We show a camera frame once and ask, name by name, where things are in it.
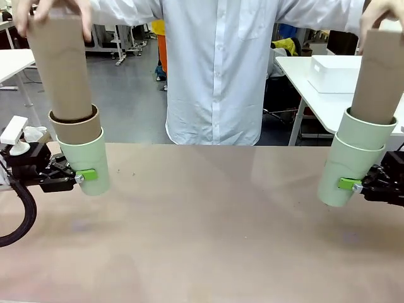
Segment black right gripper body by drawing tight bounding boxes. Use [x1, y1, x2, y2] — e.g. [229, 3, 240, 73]
[377, 150, 404, 208]

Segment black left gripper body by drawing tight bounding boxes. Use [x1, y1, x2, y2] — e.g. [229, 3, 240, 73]
[4, 143, 53, 187]

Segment light green cup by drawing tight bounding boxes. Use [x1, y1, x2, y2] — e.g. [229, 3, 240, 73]
[57, 126, 112, 198]
[316, 131, 387, 208]
[337, 106, 399, 150]

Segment brown cup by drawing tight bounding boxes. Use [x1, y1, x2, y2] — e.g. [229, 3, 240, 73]
[350, 19, 404, 125]
[48, 104, 103, 145]
[26, 13, 93, 122]

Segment white plastic basket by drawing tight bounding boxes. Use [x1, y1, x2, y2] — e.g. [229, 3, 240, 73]
[307, 55, 363, 95]

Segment person's right forearm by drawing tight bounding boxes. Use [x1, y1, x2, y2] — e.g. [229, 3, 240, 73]
[89, 0, 163, 27]

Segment person's left forearm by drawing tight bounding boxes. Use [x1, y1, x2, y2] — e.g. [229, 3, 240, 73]
[276, 0, 366, 34]

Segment person's right hand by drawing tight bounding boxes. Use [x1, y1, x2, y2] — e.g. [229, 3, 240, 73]
[11, 0, 94, 43]

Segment person's left hand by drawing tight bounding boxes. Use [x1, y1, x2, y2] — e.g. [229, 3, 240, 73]
[359, 0, 404, 55]

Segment white crumpled cloth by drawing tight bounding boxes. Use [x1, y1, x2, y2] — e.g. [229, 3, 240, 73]
[23, 126, 48, 142]

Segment small white table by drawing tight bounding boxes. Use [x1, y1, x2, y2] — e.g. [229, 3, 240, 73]
[0, 49, 36, 85]

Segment large white table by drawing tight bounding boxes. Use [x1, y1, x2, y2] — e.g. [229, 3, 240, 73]
[273, 55, 404, 137]

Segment black monitor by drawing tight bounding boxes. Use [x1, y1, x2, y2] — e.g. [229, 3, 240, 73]
[327, 30, 362, 57]

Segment grey metal workbench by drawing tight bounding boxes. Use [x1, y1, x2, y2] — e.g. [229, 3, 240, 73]
[84, 22, 149, 67]

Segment yellow green bag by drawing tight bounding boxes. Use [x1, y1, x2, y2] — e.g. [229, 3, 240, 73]
[271, 37, 299, 58]

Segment mannequin yellow jacket orange pants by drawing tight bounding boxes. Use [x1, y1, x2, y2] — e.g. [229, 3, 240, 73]
[151, 18, 169, 82]

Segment person in white shirt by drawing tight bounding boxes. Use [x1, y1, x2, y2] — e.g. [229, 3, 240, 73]
[90, 0, 365, 146]

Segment black left cable sleeve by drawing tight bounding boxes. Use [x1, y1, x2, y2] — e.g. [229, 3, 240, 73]
[0, 182, 39, 248]

